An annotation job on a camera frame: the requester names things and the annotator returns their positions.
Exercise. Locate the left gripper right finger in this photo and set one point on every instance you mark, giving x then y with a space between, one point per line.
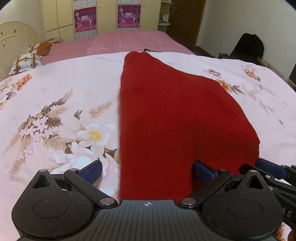
234 205

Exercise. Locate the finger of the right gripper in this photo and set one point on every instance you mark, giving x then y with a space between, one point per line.
279 172
261 175

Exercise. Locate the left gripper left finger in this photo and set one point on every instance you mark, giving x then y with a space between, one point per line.
60 205

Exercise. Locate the red embellished sweater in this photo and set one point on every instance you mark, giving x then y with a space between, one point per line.
169 120

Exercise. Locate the person's right hand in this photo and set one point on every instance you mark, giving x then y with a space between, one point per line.
291 236

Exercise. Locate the floral pink quilt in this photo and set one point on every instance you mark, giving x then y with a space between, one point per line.
65 114

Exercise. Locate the wooden furniture at right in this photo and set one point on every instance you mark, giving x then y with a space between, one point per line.
269 66

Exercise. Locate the black chair with garment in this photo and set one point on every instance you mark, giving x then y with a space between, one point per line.
248 49

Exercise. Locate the white patterned pillow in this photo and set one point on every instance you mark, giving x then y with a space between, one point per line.
25 62

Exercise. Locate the orange striped pillow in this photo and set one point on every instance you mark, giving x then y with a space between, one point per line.
43 48

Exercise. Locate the brown wooden door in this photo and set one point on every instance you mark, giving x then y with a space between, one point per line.
185 21

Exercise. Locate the pink bed sheet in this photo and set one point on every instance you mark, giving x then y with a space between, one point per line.
113 42

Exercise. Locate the cream arched headboard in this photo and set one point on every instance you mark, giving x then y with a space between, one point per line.
16 37

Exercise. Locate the lower left purple poster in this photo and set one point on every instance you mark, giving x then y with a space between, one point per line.
85 23

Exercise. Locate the purple poster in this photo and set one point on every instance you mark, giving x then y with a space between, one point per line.
129 2
85 23
128 17
81 4

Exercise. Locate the cream wardrobe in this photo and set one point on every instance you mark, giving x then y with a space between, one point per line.
58 17

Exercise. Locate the lower right purple poster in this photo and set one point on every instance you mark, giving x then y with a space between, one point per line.
128 17

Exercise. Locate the upper left purple poster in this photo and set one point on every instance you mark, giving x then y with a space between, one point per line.
81 4

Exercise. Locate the upper right purple poster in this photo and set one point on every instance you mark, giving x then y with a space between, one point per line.
129 2

